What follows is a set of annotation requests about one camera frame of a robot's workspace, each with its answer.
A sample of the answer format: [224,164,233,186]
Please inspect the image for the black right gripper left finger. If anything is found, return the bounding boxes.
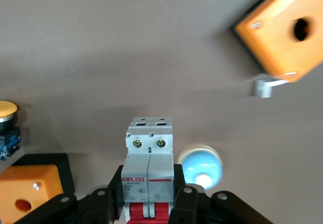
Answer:
[15,164,127,224]

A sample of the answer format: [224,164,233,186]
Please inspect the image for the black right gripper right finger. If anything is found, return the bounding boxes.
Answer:
[168,163,275,224]

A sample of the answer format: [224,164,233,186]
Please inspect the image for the white circuit breaker red levers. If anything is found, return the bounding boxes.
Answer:
[121,117,175,224]

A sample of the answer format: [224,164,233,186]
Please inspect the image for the blue round dome button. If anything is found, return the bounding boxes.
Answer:
[176,144,224,191]

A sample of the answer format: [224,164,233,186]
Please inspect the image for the orange button box black base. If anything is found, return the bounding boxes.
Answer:
[231,0,323,83]
[0,153,76,224]

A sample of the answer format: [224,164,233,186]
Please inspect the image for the yellow mushroom button switch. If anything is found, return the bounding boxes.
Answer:
[0,100,22,161]

